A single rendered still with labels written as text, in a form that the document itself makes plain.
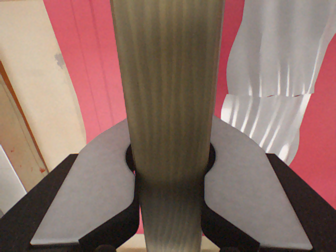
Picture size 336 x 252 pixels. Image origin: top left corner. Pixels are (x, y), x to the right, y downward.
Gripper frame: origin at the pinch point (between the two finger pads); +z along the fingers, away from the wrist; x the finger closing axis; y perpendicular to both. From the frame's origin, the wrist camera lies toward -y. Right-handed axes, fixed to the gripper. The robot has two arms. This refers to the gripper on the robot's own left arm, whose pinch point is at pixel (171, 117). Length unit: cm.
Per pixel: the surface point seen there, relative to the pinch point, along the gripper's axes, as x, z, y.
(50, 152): -12.9, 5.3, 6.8
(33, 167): -13.9, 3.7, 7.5
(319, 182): 15.7, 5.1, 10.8
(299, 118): 11.1, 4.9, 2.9
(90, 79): -6.9, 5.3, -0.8
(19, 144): -13.9, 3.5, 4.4
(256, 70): 6.4, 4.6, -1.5
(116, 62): -4.5, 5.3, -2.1
